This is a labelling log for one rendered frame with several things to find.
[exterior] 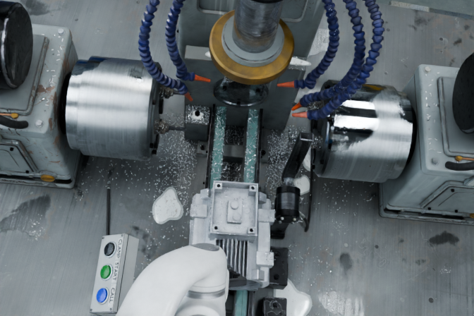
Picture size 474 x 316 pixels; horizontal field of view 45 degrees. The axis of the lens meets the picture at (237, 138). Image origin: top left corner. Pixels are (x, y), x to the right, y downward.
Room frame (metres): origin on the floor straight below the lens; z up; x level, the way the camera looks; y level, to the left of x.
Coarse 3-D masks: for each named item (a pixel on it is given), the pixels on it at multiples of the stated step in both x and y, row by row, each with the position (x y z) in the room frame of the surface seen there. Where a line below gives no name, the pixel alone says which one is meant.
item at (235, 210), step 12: (216, 192) 0.43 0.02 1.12; (228, 192) 0.44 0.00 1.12; (240, 192) 0.44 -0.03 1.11; (252, 192) 0.44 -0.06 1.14; (216, 204) 0.40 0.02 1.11; (228, 204) 0.40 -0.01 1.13; (240, 204) 0.41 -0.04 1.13; (216, 216) 0.38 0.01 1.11; (228, 216) 0.38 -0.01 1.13; (240, 216) 0.38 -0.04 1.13; (252, 216) 0.39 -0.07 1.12; (216, 228) 0.34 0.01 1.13; (228, 228) 0.35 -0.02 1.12; (240, 228) 0.36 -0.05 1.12; (252, 228) 0.36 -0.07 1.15; (252, 240) 0.34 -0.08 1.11
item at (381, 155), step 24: (360, 96) 0.72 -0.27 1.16; (384, 96) 0.74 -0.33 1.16; (312, 120) 0.73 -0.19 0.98; (336, 120) 0.65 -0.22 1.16; (360, 120) 0.66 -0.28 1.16; (384, 120) 0.67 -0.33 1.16; (408, 120) 0.69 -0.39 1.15; (312, 144) 0.62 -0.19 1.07; (336, 144) 0.60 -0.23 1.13; (360, 144) 0.61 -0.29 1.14; (384, 144) 0.62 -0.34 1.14; (408, 144) 0.64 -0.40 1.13; (312, 168) 0.60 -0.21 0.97; (336, 168) 0.57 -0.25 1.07; (360, 168) 0.57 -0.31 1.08; (384, 168) 0.58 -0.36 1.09
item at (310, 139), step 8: (304, 136) 0.54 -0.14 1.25; (312, 136) 0.55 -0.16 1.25; (296, 144) 0.54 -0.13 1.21; (304, 144) 0.54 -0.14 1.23; (296, 152) 0.54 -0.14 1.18; (304, 152) 0.54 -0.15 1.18; (288, 160) 0.55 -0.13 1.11; (296, 160) 0.54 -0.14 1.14; (288, 168) 0.53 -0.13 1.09; (296, 168) 0.54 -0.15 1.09; (288, 176) 0.54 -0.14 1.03
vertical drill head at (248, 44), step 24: (240, 0) 0.67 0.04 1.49; (216, 24) 0.72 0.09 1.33; (240, 24) 0.66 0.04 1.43; (264, 24) 0.66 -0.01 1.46; (216, 48) 0.66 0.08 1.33; (240, 48) 0.66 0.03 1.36; (264, 48) 0.66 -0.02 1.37; (288, 48) 0.70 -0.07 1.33; (240, 72) 0.62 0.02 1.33; (264, 72) 0.63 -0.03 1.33
